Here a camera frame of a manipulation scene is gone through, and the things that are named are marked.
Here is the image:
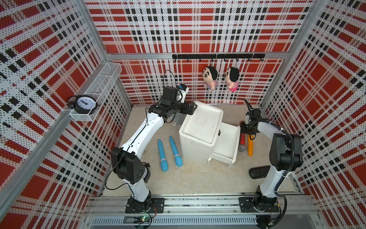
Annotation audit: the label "orange toy microphone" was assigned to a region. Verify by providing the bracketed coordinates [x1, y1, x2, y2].
[247, 135, 254, 156]

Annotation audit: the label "red glitter toy microphone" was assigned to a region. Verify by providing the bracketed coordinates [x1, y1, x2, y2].
[238, 121, 247, 152]

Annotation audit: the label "white plastic drawer cabinet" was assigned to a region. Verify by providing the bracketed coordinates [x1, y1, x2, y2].
[179, 101, 224, 166]

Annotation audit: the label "white drawer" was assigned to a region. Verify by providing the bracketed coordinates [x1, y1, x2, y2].
[210, 123, 240, 167]

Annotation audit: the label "blue toy microphone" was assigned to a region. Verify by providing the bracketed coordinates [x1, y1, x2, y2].
[169, 136, 183, 167]
[158, 139, 169, 172]

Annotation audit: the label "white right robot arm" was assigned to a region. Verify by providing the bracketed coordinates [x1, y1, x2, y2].
[239, 101, 303, 212]

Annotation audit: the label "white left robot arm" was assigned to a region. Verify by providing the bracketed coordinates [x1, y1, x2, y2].
[111, 84, 197, 212]

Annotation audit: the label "grey plush animal toy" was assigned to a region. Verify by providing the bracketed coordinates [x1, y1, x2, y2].
[173, 113, 186, 127]

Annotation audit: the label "black cylinder on floor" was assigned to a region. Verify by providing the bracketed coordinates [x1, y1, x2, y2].
[248, 166, 271, 179]

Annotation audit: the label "plush doll pink shorts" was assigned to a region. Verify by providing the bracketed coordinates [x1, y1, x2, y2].
[225, 67, 239, 92]

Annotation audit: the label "black alarm clock on floor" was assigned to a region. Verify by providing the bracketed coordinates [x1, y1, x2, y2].
[143, 162, 151, 183]

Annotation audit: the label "black alarm clock in basket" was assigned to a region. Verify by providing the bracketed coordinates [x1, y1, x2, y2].
[67, 95, 98, 115]

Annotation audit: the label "small circuit board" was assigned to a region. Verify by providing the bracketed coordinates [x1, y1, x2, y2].
[123, 216, 151, 224]

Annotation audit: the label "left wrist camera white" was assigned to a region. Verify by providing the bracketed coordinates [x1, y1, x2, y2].
[177, 84, 189, 103]

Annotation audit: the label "black wall hook rail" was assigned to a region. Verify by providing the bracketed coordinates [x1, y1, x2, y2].
[172, 53, 266, 60]

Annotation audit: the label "white wire wall basket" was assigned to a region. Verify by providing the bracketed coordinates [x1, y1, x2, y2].
[70, 62, 122, 122]

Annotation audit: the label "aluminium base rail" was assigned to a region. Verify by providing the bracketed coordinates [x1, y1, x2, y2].
[81, 193, 326, 229]

